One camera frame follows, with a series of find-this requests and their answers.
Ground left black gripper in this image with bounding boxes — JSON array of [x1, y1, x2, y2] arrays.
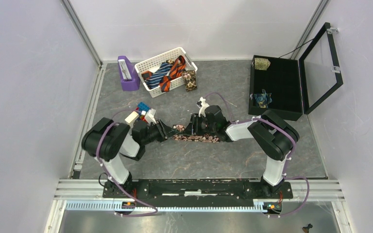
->
[[142, 118, 180, 146]]

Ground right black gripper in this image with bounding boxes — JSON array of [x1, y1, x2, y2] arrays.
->
[[182, 114, 217, 136]]

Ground black pink floral tie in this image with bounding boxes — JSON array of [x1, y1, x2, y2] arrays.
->
[[172, 124, 220, 143]]

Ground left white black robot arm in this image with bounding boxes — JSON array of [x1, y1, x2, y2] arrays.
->
[[81, 117, 180, 198]]

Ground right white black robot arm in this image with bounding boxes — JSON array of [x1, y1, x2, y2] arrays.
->
[[181, 105, 300, 198]]

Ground colourful toy block stack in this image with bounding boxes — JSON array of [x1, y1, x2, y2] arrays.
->
[[125, 102, 151, 127]]

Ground navy white striped tie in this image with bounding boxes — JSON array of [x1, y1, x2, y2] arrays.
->
[[142, 62, 172, 89]]

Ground brown floral tie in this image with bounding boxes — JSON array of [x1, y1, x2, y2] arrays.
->
[[182, 70, 197, 92]]

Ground blue patterned rolled tie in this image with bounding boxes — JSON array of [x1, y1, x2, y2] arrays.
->
[[253, 89, 272, 108]]

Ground purple metronome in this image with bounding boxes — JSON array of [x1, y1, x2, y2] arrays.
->
[[118, 55, 140, 91]]

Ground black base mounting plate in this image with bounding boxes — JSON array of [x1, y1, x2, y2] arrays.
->
[[102, 179, 293, 208]]

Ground orange navy striped tie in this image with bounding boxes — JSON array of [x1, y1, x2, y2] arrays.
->
[[159, 55, 186, 92]]

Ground white plastic basket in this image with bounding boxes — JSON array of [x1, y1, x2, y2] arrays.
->
[[135, 47, 198, 98]]

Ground gold rolled tie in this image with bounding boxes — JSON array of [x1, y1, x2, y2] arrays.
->
[[254, 57, 271, 71]]

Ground black tie display box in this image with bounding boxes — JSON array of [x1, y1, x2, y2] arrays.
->
[[248, 22, 343, 121]]

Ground small black floor object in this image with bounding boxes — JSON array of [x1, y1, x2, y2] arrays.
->
[[302, 224, 313, 233]]

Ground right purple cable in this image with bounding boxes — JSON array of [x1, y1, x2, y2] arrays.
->
[[204, 92, 311, 217]]

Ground purple cable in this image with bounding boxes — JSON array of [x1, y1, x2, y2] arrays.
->
[[204, 92, 311, 217], [95, 108, 159, 217]]

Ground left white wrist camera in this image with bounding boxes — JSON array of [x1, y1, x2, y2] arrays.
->
[[141, 108, 157, 124]]

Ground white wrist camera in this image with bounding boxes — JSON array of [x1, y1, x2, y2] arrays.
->
[[141, 108, 157, 124], [196, 97, 209, 117]]

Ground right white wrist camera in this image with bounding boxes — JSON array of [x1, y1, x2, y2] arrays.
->
[[196, 97, 209, 117]]

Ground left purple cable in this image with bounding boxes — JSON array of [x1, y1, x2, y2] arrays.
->
[[95, 108, 159, 217]]

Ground white slotted cable duct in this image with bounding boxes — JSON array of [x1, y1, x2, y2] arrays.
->
[[65, 199, 267, 213]]

